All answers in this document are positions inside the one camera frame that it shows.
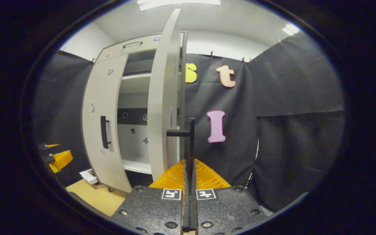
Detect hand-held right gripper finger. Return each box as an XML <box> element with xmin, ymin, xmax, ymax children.
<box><xmin>191</xmin><ymin>159</ymin><xmax>268</xmax><ymax>235</ymax></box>
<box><xmin>111</xmin><ymin>159</ymin><xmax>191</xmax><ymax>235</ymax></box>

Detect black door handle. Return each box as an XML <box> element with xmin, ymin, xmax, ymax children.
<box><xmin>167</xmin><ymin>118</ymin><xmax>196</xmax><ymax>177</ymax></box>
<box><xmin>100</xmin><ymin>116</ymin><xmax>112</xmax><ymax>149</ymax></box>

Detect grey double-door shoe cabinet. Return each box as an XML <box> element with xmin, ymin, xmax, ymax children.
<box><xmin>81</xmin><ymin>31</ymin><xmax>188</xmax><ymax>193</ymax></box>

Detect grey shoe cabinet door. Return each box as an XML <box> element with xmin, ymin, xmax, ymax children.
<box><xmin>147</xmin><ymin>9</ymin><xmax>182</xmax><ymax>181</ymax></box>
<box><xmin>81</xmin><ymin>54</ymin><xmax>133</xmax><ymax>193</ymax></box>

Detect white cabinet shelf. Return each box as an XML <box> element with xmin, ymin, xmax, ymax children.
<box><xmin>123</xmin><ymin>156</ymin><xmax>152</xmax><ymax>175</ymax></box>
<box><xmin>122</xmin><ymin>73</ymin><xmax>151</xmax><ymax>81</ymax></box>

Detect grey cabinet top drawer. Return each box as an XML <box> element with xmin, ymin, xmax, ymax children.
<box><xmin>95</xmin><ymin>33</ymin><xmax>162</xmax><ymax>64</ymax></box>

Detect white printed leaflet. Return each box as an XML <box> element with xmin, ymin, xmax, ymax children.
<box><xmin>79</xmin><ymin>168</ymin><xmax>100</xmax><ymax>185</ymax></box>

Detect black backdrop cloth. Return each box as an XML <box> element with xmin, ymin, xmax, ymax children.
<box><xmin>33</xmin><ymin>31</ymin><xmax>345</xmax><ymax>212</ymax></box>

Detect long ceiling light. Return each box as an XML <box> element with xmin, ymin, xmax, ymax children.
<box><xmin>137</xmin><ymin>0</ymin><xmax>221</xmax><ymax>12</ymax></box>

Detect small ceiling light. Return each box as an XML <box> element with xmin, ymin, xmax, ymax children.
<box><xmin>282</xmin><ymin>23</ymin><xmax>300</xmax><ymax>36</ymax></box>

